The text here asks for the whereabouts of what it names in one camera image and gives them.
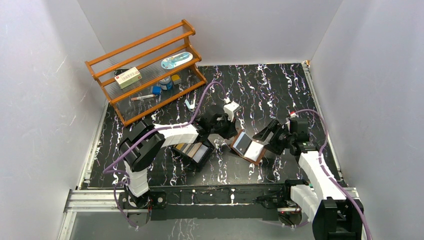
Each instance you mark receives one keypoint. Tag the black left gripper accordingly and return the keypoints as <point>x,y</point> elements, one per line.
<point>227,127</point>

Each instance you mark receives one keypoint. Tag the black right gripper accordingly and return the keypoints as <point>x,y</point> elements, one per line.
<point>273,126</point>

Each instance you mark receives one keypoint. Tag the white card with black stripe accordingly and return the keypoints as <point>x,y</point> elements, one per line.
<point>242,143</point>

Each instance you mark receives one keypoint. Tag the orange leather card holder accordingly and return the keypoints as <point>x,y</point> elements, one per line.
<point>254,153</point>

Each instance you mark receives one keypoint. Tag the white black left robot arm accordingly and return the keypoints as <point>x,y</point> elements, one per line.
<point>143,143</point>

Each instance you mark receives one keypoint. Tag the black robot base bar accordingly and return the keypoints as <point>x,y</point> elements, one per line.
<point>264,201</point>

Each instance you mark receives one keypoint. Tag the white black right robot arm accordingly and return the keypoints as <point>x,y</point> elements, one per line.
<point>334,213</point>

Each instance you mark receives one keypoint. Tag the stack of cards in box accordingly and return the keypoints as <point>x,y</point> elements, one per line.
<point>192,151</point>

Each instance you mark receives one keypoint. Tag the black card storage box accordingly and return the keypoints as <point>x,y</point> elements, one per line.
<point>192,165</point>

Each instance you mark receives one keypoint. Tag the white blue stapler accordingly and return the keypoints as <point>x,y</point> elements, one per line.
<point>190,103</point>

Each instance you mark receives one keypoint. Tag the yellow grey small block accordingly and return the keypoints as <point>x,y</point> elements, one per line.
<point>176,79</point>

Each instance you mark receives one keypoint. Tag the blue white small jar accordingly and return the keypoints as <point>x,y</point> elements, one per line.
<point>166,83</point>

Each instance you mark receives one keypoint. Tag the blue small cube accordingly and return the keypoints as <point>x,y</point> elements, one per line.
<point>156,90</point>

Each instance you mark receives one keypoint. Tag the white red marker pen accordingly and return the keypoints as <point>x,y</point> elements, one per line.
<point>143,97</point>

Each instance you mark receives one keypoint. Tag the blue oval blister pack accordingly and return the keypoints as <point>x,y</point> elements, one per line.
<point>176,60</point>

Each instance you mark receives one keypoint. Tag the orange wooden shelf rack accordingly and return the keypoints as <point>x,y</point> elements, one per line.
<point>146,54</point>

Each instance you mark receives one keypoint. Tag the white green carton box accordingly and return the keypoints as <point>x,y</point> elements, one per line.
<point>125,77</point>

